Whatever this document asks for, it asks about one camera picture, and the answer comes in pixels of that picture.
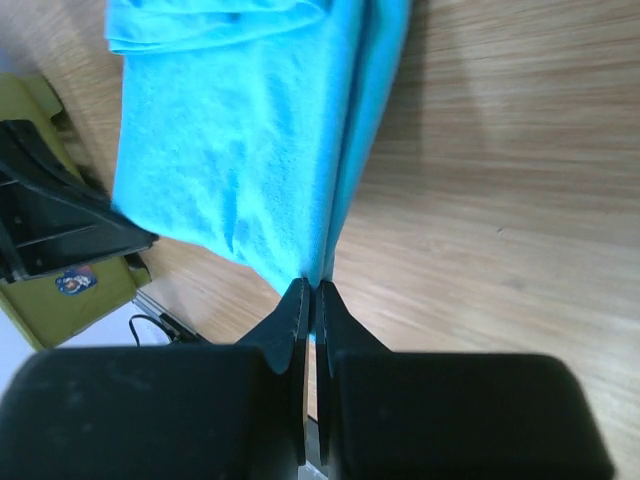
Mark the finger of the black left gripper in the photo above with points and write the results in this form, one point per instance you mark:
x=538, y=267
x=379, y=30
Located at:
x=50, y=220

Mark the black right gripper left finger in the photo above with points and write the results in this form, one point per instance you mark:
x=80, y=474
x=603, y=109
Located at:
x=185, y=411

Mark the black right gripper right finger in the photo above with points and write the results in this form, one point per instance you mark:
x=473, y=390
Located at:
x=405, y=415

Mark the teal t shirt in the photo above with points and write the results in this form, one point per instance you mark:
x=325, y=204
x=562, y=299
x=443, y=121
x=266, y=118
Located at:
x=246, y=125

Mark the round blue bin sticker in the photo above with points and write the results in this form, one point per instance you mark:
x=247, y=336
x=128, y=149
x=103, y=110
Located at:
x=76, y=281

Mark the olive green plastic bin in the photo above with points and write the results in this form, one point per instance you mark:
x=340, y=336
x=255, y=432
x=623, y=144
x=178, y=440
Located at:
x=45, y=317

